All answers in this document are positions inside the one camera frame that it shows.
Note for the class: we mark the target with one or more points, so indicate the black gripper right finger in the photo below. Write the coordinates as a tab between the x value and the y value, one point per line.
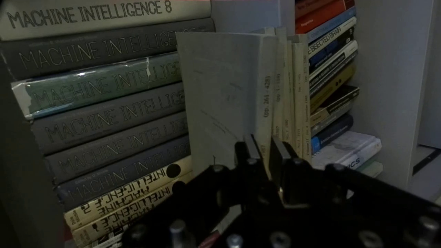
287	170

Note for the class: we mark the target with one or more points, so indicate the cream pixel-lettered Intelligence book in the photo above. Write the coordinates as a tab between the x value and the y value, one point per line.
115	223
133	195

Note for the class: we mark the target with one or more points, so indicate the olive yellow book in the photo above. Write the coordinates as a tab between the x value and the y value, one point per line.
331	88

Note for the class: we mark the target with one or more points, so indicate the cream paperback book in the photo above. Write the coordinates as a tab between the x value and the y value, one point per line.
290	92
302	101
280	92

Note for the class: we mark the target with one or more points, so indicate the black white striped book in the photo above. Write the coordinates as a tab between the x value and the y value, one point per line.
333	43

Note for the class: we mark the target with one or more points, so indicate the white flat booklet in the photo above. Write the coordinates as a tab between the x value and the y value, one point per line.
349	150

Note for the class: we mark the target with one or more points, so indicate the cream Machine Intelligence 8 book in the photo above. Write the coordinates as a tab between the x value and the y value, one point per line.
101	16

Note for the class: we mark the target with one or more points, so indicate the thin pale grey book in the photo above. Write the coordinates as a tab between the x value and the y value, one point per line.
221	92

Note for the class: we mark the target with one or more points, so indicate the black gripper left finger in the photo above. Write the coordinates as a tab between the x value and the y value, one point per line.
250	170

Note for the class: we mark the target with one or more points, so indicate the red hardcover book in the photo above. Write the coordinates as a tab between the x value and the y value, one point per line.
322	19

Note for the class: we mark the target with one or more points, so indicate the pale blue book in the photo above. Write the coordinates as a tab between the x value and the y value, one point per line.
335	26

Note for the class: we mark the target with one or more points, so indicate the grey Machine Intelligence book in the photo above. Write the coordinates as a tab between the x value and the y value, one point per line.
125	174
105	119
115	150
92	49

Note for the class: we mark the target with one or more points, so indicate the green torn-jacket Machine Intelligence book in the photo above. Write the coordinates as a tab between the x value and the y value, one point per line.
92	85

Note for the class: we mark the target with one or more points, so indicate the grey metal bookshelf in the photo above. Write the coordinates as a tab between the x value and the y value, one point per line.
391	92

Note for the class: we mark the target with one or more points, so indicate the dark blue book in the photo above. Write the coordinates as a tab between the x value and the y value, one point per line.
333	133

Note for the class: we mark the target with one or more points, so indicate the black cream book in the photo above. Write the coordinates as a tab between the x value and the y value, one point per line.
338	108

